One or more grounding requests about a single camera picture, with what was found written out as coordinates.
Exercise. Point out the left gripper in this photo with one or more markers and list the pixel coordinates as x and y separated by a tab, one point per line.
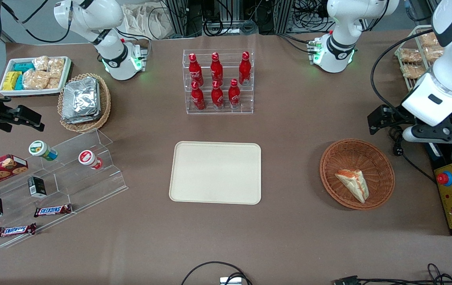
395	113

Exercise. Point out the triangular sandwich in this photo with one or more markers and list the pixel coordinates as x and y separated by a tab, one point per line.
354	184

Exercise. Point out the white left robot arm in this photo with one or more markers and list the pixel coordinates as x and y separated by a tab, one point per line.
451	75

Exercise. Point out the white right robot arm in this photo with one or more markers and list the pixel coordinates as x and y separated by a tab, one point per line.
111	55

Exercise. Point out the white rectangular snack tray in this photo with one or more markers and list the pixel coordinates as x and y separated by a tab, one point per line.
31	92

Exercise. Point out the brown wicker basket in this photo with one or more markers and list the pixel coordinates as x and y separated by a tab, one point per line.
352	154

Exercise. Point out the light wicker basket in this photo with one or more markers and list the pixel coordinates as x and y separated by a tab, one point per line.
105	103

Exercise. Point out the cream plastic tray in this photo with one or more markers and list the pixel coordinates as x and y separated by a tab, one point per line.
210	170

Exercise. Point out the green lid yoghurt cup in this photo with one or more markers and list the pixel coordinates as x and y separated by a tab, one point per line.
40	149

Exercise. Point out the teal snack pack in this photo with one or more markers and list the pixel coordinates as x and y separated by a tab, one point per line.
23	67
19	82

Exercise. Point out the clear bag of crackers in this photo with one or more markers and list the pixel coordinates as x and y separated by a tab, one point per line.
35	80
54	83
40	63
56	67

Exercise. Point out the yellow snack pack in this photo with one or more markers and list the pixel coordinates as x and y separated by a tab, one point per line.
11	80

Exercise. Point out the silver foil pack stack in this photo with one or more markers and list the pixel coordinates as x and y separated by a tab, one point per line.
81	99

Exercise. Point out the wrapped bread pack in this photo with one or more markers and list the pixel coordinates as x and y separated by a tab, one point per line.
433	53
428	39
410	55
412	71

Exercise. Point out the red lid yoghurt cup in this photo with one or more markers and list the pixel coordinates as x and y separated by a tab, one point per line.
88	158

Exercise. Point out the black machine housing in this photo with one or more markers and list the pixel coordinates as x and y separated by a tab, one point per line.
443	156

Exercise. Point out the clear acrylic stepped shelf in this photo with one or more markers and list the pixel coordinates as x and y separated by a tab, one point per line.
91	190

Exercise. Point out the snickers bar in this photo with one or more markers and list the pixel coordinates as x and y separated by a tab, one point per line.
51	210
15	230

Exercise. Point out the clear acrylic bottle rack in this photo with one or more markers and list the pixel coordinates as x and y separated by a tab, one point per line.
248	106

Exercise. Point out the red cola bottle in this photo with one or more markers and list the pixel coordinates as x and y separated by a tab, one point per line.
216	69
234	95
245	69
195	70
217	96
198	98

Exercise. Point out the beige cloth bag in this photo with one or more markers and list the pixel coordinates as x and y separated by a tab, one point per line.
146	19

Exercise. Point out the small silver device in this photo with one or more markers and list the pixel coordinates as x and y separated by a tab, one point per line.
230	281

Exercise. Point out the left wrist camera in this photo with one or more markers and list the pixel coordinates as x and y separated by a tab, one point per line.
410	134

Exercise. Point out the aluminium profile frame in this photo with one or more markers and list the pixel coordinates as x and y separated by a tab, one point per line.
178	18

